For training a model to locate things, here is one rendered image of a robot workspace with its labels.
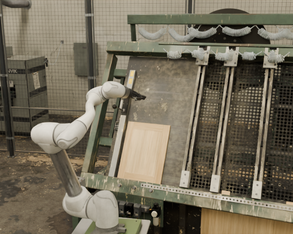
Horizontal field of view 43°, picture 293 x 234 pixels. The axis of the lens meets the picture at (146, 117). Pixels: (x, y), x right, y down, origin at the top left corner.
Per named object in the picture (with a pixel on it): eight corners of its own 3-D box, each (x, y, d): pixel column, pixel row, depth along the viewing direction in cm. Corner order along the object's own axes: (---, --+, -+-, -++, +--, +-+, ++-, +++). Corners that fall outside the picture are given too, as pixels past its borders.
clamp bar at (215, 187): (208, 191, 285) (203, 188, 263) (228, 49, 314) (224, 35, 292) (221, 193, 282) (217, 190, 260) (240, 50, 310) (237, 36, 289)
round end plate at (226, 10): (183, 90, 377) (185, 8, 357) (185, 89, 382) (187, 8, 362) (266, 96, 350) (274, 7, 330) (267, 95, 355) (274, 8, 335)
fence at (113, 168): (109, 176, 313) (108, 176, 309) (131, 71, 336) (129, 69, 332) (115, 177, 311) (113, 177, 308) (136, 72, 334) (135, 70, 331)
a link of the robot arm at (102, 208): (111, 230, 239) (109, 198, 234) (87, 226, 246) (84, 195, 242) (123, 219, 253) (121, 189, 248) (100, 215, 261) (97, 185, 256)
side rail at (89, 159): (86, 173, 327) (81, 171, 317) (112, 58, 354) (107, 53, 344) (93, 174, 325) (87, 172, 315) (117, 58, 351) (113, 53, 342)
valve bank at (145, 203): (97, 224, 299) (96, 197, 293) (105, 215, 312) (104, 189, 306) (157, 237, 282) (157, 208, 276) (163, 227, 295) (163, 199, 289)
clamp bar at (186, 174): (178, 187, 293) (171, 183, 271) (200, 48, 322) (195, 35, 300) (191, 189, 289) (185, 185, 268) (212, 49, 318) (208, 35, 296)
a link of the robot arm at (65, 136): (83, 118, 216) (64, 117, 221) (67, 136, 202) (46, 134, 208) (89, 137, 222) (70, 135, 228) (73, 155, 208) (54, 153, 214)
